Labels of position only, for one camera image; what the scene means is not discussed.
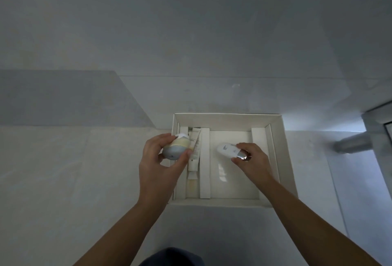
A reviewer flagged person's left hand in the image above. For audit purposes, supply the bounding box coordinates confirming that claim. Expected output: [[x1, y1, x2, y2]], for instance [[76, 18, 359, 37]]
[[138, 133, 194, 206]]

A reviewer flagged person's right hand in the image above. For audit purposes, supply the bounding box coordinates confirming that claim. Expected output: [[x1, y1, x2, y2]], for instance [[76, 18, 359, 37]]
[[231, 143, 274, 187]]

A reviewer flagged cream and grey round bottle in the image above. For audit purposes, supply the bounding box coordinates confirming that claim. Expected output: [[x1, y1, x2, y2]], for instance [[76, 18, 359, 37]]
[[162, 132, 193, 161]]

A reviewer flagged white device with silver tip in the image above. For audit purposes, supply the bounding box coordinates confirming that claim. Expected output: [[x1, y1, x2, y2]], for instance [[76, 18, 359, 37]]
[[213, 143, 252, 162]]

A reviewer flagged person's left forearm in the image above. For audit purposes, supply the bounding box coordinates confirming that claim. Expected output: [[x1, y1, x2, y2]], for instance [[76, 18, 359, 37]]
[[73, 197, 169, 266]]

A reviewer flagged person's right forearm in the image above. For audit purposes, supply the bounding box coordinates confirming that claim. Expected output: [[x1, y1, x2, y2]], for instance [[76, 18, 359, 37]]
[[255, 174, 382, 266]]

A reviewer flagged white cosmetic tube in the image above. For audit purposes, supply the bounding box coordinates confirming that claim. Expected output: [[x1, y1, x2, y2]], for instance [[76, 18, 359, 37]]
[[187, 127, 203, 173]]

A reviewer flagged white cardboard gift box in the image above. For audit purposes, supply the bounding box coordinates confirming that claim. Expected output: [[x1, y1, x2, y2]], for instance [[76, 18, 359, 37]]
[[167, 113, 299, 208]]

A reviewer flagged person's dark blue clothing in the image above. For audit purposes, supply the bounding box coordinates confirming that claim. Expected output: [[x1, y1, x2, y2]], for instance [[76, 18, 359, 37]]
[[146, 247, 206, 266]]

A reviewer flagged metal door handle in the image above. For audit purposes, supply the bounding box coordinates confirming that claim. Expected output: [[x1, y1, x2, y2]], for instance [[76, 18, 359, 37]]
[[333, 134, 373, 154]]

